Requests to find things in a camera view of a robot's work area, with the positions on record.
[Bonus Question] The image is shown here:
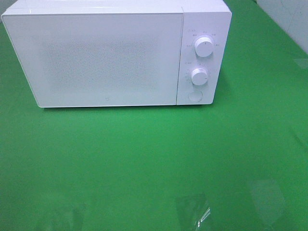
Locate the round white door button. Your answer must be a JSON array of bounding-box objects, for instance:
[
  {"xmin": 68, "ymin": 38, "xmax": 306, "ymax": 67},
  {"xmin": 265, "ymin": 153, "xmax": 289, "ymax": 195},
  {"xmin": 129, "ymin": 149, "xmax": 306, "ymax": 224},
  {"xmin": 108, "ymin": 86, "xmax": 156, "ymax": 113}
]
[{"xmin": 188, "ymin": 90, "xmax": 203, "ymax": 102}]

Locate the white microwave knob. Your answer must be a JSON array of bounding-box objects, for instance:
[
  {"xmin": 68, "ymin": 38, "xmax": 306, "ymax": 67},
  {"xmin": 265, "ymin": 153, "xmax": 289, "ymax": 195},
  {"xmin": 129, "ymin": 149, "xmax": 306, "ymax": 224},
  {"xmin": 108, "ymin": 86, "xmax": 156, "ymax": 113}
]
[
  {"xmin": 191, "ymin": 68, "xmax": 209, "ymax": 86},
  {"xmin": 194, "ymin": 35, "xmax": 214, "ymax": 58}
]

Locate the white microwave door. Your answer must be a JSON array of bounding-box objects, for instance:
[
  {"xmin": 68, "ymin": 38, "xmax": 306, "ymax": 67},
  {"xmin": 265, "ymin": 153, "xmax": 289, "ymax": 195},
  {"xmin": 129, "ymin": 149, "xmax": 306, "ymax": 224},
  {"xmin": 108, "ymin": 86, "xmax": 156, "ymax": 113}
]
[{"xmin": 3, "ymin": 13, "xmax": 183, "ymax": 107}]

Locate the white microwave oven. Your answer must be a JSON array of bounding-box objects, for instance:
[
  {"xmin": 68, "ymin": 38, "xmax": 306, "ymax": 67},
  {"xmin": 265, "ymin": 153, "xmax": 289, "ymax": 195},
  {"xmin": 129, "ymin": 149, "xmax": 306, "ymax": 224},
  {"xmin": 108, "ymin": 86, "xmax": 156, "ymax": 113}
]
[{"xmin": 1, "ymin": 0, "xmax": 232, "ymax": 105}]

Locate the white partition panel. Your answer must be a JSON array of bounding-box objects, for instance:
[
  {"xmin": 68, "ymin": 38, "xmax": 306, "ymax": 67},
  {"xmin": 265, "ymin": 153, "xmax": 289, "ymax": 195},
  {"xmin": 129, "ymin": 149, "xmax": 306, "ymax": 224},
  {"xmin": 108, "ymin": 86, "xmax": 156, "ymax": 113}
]
[{"xmin": 257, "ymin": 0, "xmax": 308, "ymax": 52}]

